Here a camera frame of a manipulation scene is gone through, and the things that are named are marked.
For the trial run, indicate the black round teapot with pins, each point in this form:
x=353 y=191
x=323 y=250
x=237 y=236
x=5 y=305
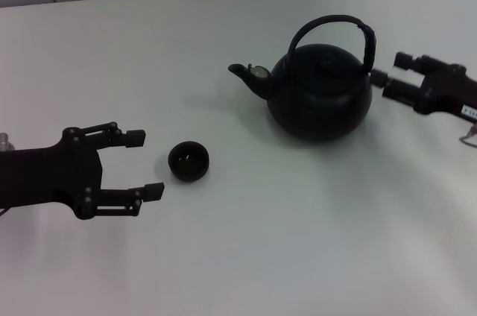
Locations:
x=320 y=100

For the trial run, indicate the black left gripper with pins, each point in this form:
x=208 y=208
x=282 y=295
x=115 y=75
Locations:
x=48 y=174

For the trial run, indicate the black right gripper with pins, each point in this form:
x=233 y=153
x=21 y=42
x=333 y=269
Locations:
x=451 y=88

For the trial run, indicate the small black teacup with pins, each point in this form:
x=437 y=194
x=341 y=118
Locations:
x=188 y=163

